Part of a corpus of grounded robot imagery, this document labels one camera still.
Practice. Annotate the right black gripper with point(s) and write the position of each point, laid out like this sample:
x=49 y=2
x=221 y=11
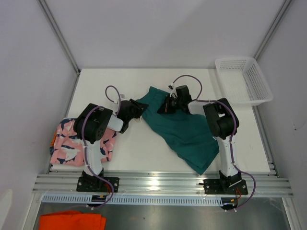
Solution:
x=165 y=108

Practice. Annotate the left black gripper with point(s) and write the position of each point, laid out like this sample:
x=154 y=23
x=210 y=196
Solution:
x=139 y=107

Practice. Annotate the teal green shorts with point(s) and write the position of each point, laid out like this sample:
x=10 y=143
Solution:
x=188 y=136

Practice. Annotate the pink patterned shorts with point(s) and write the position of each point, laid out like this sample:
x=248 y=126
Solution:
x=68 y=148

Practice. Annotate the patterned orange blue shorts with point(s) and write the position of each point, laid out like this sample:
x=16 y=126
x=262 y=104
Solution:
x=51 y=148

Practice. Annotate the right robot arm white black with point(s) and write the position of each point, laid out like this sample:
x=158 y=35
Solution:
x=222 y=122

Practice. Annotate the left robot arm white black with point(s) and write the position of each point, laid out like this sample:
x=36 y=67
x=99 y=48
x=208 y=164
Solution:
x=93 y=123

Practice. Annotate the folded orange shorts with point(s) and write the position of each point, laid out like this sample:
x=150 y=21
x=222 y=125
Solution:
x=72 y=220

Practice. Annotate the white plastic basket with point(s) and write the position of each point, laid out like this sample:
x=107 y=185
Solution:
x=242 y=81

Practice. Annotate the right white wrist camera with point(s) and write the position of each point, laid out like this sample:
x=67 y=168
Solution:
x=172 y=89

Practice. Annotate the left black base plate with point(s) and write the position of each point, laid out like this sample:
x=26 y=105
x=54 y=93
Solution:
x=88 y=183

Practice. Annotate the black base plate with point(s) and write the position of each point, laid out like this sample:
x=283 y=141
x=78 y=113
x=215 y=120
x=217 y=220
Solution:
x=88 y=183
x=215 y=187

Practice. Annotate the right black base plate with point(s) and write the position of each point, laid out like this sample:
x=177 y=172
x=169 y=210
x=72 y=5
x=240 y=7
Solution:
x=215 y=187

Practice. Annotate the white slotted cable duct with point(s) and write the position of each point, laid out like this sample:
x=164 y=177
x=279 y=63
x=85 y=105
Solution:
x=135 y=200

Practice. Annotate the aluminium mounting rail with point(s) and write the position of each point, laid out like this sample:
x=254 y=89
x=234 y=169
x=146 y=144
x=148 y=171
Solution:
x=158 y=183

